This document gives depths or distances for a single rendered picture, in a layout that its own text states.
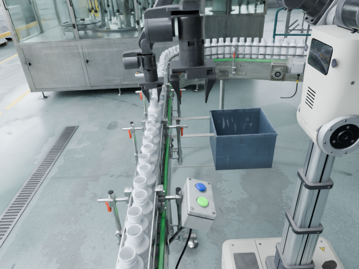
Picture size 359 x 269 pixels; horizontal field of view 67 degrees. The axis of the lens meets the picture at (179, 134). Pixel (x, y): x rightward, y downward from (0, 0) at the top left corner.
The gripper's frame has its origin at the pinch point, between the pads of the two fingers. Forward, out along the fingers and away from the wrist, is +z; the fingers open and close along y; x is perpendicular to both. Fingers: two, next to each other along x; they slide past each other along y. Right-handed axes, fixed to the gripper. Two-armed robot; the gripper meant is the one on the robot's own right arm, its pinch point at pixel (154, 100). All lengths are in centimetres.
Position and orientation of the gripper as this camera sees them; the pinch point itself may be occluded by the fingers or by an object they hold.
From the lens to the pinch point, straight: 117.9
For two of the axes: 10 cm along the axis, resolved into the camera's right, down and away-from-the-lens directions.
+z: 0.7, 8.6, 5.1
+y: -10.0, 0.6, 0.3
